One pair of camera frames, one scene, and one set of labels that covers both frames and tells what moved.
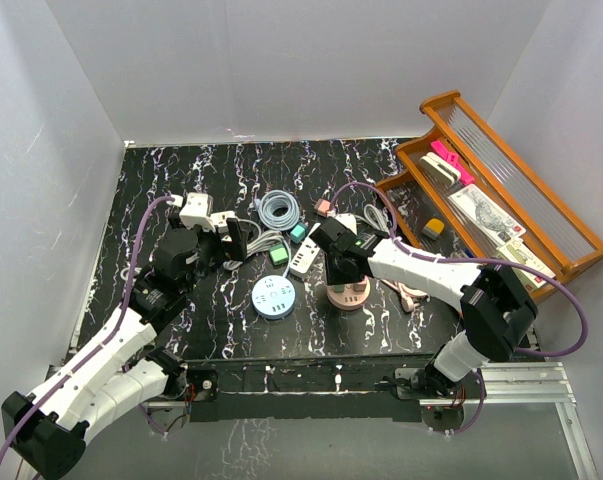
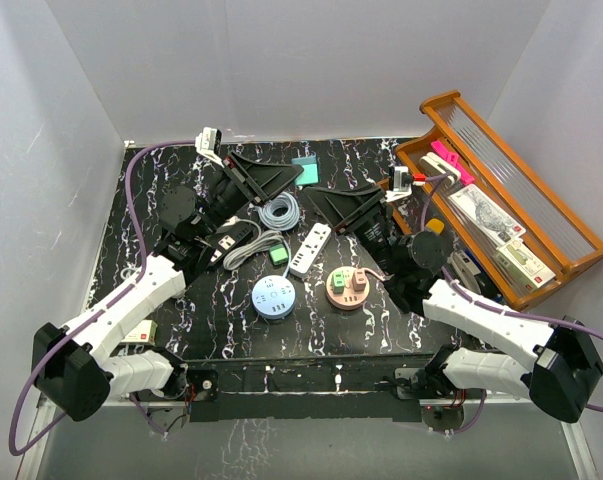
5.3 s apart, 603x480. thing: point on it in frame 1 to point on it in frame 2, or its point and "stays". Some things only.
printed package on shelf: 497,224 stays
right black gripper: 337,278 to 345,208
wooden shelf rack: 464,188 stays
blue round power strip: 273,297 stays
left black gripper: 235,249 to 262,180
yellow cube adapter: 433,228 stays
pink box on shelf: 452,159 stays
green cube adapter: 279,254 stays
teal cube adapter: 299,232 to 310,172
